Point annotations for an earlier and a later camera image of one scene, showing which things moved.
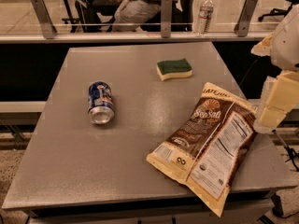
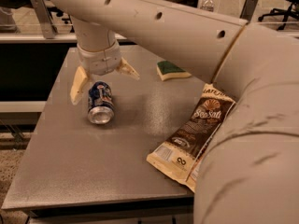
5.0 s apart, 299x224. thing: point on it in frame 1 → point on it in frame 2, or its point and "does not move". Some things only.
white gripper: [287, 44] → [100, 62]
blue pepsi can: [100, 103] does not move
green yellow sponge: [173, 69] does not move
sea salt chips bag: [206, 147] does not move
